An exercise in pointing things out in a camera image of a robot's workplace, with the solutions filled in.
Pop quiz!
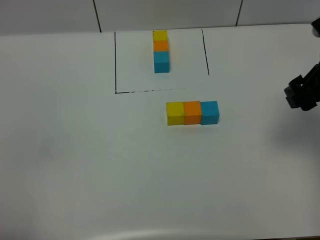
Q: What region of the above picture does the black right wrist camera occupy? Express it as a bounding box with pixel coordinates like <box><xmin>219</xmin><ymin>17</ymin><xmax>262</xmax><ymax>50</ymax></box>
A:
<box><xmin>311</xmin><ymin>17</ymin><xmax>320</xmax><ymax>38</ymax></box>

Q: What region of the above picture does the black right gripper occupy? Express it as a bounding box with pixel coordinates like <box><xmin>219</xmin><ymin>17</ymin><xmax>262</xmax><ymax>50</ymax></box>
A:
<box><xmin>284</xmin><ymin>63</ymin><xmax>320</xmax><ymax>111</ymax></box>

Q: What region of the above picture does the orange template cube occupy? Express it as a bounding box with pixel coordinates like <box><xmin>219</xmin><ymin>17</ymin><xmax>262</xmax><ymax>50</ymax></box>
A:
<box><xmin>153</xmin><ymin>40</ymin><xmax>169</xmax><ymax>52</ymax></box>

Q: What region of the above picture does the yellow template cube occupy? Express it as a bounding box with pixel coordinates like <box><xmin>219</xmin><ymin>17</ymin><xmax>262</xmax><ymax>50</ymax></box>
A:
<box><xmin>152</xmin><ymin>30</ymin><xmax>168</xmax><ymax>42</ymax></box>

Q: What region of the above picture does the blue template cube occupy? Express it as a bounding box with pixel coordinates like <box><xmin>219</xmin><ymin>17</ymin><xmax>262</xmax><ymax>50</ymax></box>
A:
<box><xmin>153</xmin><ymin>51</ymin><xmax>170</xmax><ymax>73</ymax></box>

